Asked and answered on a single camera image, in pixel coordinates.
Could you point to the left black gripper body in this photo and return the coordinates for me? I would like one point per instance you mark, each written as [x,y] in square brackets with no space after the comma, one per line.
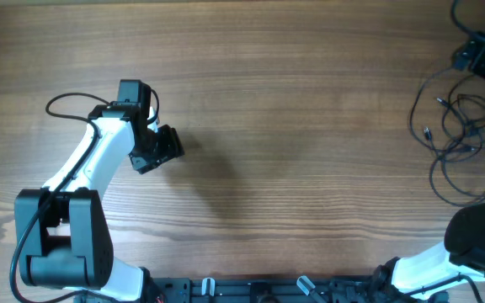
[157,149]

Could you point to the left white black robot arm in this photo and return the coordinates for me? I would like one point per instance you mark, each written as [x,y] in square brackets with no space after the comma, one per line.
[63,239]

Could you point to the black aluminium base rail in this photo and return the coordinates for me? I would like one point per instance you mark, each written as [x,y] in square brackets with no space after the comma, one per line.
[343,289]

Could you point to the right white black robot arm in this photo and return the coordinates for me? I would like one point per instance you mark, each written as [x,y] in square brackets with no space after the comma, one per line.
[460,258]

